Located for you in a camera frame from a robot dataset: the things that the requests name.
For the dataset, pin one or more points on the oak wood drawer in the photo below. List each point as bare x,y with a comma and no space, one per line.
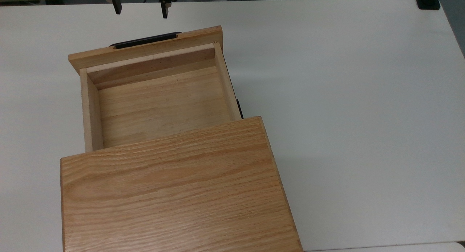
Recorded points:
160,106

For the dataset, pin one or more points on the black metal drawer slide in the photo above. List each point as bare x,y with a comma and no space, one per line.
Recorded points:
239,110

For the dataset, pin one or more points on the oak wood cabinet box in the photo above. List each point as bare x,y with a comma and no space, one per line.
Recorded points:
174,194

